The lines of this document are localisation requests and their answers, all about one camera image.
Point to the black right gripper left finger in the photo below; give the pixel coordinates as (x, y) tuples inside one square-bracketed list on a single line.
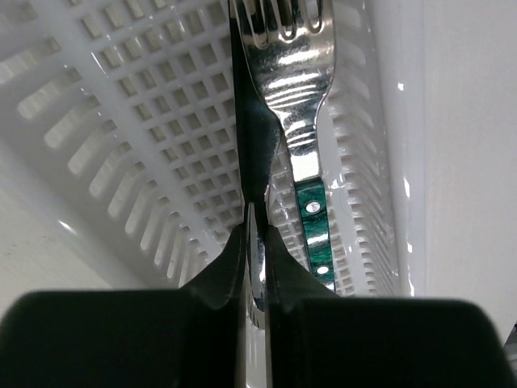
[(193, 336)]

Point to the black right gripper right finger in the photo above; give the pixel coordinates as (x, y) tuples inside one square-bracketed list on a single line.
[(319, 339)]

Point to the silver table knife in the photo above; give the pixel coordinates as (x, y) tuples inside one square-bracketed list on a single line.
[(257, 142)]

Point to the white perforated utensil tray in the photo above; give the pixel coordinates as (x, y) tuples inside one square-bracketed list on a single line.
[(118, 128)]

